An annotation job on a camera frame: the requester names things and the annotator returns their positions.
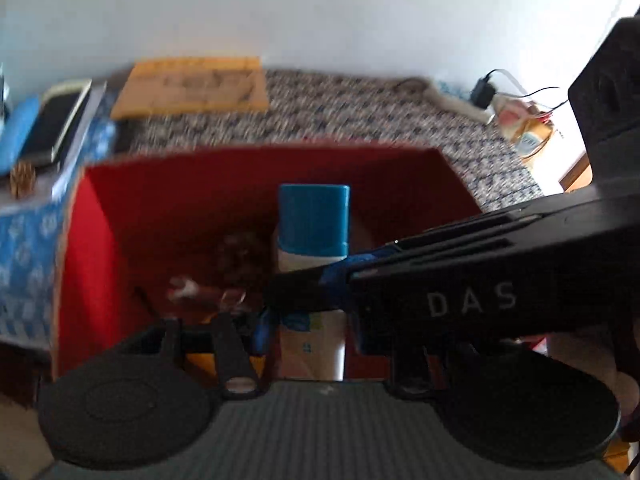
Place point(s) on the black charger plug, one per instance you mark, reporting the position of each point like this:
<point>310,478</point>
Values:
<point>481,92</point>

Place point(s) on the yellow box with white label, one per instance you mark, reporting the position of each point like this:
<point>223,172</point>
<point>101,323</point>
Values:
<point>532,135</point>

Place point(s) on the brown wooden furniture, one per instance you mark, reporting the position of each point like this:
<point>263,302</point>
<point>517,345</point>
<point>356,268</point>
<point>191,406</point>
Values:
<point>575,175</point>

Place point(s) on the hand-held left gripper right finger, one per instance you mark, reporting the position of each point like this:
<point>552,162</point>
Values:
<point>412,375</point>

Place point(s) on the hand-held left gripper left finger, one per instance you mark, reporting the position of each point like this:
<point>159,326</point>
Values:
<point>235,355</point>

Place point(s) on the white bottle with blue cap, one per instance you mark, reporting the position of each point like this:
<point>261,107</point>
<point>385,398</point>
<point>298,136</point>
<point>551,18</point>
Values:
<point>312,220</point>

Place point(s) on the red cardboard box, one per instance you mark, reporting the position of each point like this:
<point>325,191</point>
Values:
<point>165,210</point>

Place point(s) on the blue patterned cloth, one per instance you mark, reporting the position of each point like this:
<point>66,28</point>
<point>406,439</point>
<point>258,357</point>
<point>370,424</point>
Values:
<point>30,250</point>

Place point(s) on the smartphone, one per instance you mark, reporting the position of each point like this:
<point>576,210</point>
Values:
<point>52,125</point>

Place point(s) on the white power strip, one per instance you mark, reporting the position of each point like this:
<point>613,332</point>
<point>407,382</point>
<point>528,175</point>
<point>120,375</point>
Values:
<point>457,105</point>

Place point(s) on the pine cone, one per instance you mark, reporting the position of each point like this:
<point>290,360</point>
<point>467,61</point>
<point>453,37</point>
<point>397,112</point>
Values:
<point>22,181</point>

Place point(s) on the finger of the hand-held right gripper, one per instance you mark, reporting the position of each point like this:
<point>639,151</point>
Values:
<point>305,290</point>

